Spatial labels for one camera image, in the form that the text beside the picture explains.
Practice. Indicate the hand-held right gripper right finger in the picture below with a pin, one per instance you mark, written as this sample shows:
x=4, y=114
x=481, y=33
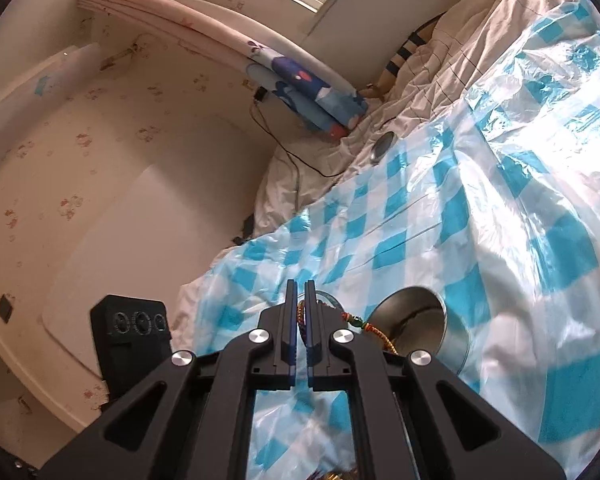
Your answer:
x=311, y=330

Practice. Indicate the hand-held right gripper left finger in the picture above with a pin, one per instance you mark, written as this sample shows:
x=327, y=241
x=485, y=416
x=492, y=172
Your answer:
x=291, y=330

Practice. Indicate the round metal tin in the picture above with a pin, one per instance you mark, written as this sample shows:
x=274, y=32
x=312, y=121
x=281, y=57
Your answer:
x=420, y=310

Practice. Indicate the large white board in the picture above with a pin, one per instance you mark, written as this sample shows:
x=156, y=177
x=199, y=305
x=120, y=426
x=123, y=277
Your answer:
x=154, y=240

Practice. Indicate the round metal lid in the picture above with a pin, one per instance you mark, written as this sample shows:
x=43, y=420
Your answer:
x=384, y=148

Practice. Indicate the blue white checkered plastic sheet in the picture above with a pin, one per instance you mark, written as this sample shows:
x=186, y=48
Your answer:
x=480, y=210

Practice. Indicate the black charger plug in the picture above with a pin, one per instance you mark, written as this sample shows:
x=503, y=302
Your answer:
x=261, y=95

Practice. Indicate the pink blue printed curtain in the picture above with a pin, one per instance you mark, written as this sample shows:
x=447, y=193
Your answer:
x=290, y=80

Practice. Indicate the white board with blue stain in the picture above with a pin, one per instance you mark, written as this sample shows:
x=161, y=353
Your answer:
x=44, y=80

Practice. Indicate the striped cloth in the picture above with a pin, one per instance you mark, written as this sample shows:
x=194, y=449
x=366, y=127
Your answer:
x=405, y=52

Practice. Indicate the dark wall switch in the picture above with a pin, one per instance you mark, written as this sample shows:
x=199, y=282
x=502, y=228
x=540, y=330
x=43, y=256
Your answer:
x=4, y=307

